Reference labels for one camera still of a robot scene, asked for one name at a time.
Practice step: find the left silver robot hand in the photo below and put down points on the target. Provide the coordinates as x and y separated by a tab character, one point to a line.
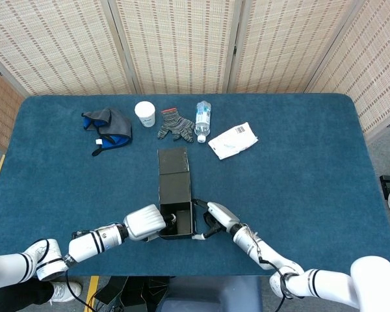
144	222

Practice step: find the beige woven screen panel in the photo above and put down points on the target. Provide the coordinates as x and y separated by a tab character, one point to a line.
279	42
52	42
377	65
178	42

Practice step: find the black cardboard sheet stack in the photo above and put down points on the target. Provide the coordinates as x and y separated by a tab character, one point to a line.
133	292

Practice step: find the white paper cup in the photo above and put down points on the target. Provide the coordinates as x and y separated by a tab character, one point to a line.
145	113

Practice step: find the grey and blue cloth bag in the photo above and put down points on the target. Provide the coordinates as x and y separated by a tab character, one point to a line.
117	123

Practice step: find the clear plastic water bottle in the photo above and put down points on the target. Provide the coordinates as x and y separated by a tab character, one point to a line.
203	120

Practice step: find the black foldable cardboard box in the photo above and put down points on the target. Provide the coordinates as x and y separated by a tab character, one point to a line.
174	185

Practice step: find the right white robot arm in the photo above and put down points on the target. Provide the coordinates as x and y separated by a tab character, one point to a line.
256	250

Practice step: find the white plastic package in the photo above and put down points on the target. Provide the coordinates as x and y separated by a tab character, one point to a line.
232	141

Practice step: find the striped knit glove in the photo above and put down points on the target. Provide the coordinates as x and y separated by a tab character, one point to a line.
175	125

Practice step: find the blue grey padded seat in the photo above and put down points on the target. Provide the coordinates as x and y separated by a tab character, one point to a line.
214	295

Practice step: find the brown woven screen panel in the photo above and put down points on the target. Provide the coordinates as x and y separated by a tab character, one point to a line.
0	107

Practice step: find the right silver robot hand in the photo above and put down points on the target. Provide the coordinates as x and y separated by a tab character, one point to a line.
222	217

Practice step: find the blue carpeted table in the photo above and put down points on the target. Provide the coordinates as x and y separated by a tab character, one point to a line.
279	195

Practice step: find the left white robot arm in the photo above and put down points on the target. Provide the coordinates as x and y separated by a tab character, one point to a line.
91	242

